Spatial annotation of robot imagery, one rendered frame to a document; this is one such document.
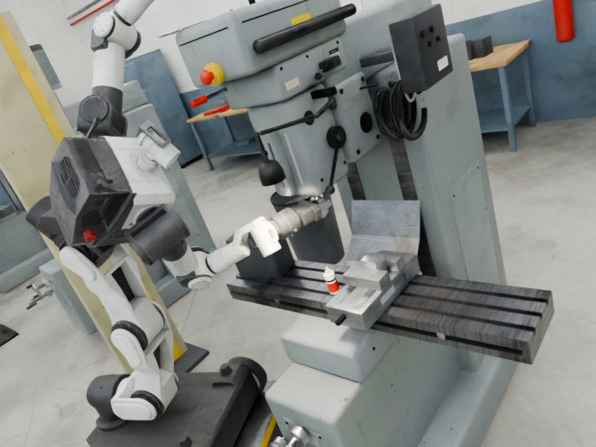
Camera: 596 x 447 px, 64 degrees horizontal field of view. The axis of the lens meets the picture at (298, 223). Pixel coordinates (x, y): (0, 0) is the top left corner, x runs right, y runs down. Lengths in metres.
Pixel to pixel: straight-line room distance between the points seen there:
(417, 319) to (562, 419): 1.07
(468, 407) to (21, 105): 2.60
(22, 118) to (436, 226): 2.16
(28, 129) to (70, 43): 8.42
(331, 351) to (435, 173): 0.75
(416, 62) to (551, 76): 4.21
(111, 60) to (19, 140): 1.35
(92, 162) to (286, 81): 0.57
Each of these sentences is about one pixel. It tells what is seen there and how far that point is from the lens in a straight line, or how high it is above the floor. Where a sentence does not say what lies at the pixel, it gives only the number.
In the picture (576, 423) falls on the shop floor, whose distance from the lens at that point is 2.43.
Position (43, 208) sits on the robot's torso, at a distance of 1.77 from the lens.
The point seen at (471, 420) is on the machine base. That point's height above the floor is 0.19.
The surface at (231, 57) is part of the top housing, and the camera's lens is 1.31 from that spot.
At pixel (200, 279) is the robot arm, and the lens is 1.58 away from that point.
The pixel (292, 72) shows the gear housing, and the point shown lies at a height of 1.69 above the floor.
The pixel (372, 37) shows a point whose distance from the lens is 1.77.
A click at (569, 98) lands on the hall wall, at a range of 5.67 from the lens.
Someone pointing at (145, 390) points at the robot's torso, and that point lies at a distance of 2.04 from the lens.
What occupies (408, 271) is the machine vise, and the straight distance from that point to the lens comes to 1.69.
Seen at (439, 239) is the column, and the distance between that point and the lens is 1.94.
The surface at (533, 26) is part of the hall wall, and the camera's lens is 5.57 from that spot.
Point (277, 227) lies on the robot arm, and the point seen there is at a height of 1.26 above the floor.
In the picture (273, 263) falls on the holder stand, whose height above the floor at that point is 0.98.
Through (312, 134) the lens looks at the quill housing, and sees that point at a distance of 1.46.
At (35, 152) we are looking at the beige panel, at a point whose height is 1.61.
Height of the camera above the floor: 1.84
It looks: 23 degrees down
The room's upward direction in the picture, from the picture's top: 20 degrees counter-clockwise
